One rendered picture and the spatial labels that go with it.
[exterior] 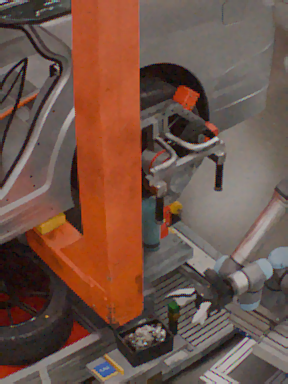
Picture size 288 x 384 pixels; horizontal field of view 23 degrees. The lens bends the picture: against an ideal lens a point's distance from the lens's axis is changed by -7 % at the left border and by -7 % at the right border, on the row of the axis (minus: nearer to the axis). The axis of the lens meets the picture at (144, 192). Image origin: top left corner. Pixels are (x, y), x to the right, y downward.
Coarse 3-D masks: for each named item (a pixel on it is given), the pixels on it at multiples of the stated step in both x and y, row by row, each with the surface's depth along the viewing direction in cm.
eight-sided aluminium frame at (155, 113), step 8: (160, 104) 324; (168, 104) 325; (176, 104) 324; (144, 112) 320; (152, 112) 322; (160, 112) 320; (168, 112) 323; (176, 112) 325; (184, 112) 330; (144, 120) 315; (152, 120) 319; (200, 120) 339; (200, 136) 346; (200, 160) 354; (192, 168) 354; (192, 176) 357; (168, 192) 357; (176, 192) 356; (168, 200) 354; (176, 200) 358
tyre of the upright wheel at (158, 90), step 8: (144, 72) 342; (144, 80) 331; (152, 80) 333; (160, 80) 338; (144, 88) 324; (152, 88) 324; (160, 88) 326; (168, 88) 329; (176, 88) 337; (144, 96) 321; (152, 96) 324; (160, 96) 327; (168, 96) 330; (144, 104) 323; (152, 104) 326; (192, 112) 347; (72, 160) 329; (72, 168) 331; (72, 176) 335; (72, 184) 342
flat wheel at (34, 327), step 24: (0, 264) 346; (24, 264) 343; (0, 288) 333; (48, 288) 325; (48, 312) 313; (72, 312) 333; (0, 336) 300; (24, 336) 301; (48, 336) 310; (0, 360) 310; (24, 360) 312
